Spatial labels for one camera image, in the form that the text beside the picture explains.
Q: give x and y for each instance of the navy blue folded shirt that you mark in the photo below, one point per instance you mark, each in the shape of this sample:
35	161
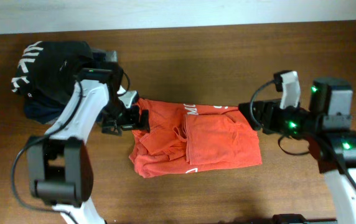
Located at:
44	112

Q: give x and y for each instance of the black device at table edge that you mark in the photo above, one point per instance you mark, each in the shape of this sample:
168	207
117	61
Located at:
299	219

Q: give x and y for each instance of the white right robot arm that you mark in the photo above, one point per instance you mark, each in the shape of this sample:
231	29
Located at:
326	126

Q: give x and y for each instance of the red t-shirt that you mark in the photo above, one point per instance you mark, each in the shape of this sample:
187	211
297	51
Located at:
187	138

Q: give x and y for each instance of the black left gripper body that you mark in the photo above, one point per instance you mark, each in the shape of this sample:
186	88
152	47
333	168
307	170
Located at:
117	113

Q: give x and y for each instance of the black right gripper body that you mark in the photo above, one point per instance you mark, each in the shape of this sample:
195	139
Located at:
294	121

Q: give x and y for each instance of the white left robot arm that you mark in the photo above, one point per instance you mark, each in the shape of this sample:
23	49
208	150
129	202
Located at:
60	172

